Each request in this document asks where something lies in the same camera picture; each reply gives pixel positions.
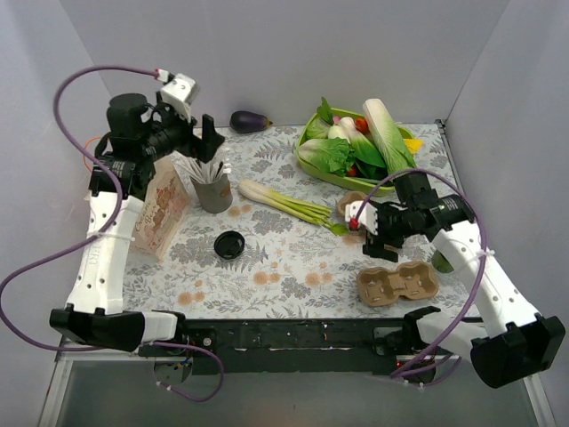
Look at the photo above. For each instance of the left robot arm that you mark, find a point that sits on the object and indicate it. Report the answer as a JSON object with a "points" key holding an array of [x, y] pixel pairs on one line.
{"points": [[139, 135]]}

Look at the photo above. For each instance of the green leafy lettuce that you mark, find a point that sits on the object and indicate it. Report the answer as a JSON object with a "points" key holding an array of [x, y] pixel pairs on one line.
{"points": [[333, 156]]}

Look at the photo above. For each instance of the yellow pepper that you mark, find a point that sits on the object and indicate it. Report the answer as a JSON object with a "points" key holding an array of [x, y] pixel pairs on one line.
{"points": [[413, 145]]}

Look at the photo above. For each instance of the bok choy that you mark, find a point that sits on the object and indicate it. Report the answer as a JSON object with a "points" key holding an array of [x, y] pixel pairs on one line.
{"points": [[364, 150]]}

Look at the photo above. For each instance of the brown pulp cup carrier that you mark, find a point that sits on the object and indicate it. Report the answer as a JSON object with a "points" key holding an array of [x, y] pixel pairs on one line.
{"points": [[411, 281]]}

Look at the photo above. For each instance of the brown paper takeout bag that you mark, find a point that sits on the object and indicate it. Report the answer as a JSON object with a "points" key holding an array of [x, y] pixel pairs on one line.
{"points": [[165, 206]]}

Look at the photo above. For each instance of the aluminium frame rail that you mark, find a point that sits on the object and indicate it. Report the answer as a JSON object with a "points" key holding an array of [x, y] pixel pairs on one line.
{"points": [[93, 355]]}

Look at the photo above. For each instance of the green onion bunch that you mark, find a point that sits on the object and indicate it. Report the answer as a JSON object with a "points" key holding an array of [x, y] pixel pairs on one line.
{"points": [[309, 212]]}

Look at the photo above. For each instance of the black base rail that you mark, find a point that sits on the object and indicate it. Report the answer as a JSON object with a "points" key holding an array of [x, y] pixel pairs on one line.
{"points": [[368, 345]]}

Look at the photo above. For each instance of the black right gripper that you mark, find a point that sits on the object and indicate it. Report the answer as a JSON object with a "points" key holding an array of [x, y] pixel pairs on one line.
{"points": [[384, 227]]}

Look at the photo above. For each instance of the purple eggplant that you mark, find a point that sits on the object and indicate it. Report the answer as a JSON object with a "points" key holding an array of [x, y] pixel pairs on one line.
{"points": [[242, 121]]}

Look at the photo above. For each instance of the floral table mat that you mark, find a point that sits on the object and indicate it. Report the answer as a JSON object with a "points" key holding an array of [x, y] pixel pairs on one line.
{"points": [[289, 268]]}

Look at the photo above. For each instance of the grey cup of straws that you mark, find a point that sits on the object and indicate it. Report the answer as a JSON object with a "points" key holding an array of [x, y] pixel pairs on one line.
{"points": [[211, 183]]}

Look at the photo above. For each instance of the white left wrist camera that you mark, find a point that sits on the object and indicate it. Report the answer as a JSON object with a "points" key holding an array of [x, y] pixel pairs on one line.
{"points": [[179, 91]]}

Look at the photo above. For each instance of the green vegetable tray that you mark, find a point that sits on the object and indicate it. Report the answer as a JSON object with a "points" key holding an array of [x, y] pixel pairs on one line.
{"points": [[351, 183]]}

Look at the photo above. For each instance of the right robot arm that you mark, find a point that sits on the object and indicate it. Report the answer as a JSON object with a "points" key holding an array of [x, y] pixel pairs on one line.
{"points": [[498, 331]]}

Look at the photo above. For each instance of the long napa cabbage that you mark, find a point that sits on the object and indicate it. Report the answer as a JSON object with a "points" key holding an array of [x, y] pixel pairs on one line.
{"points": [[387, 137]]}

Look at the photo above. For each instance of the green paper coffee cup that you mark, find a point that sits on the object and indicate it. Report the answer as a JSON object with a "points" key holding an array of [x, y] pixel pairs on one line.
{"points": [[440, 263]]}

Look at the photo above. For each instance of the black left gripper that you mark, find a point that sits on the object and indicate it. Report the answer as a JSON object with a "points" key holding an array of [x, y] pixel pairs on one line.
{"points": [[198, 142]]}

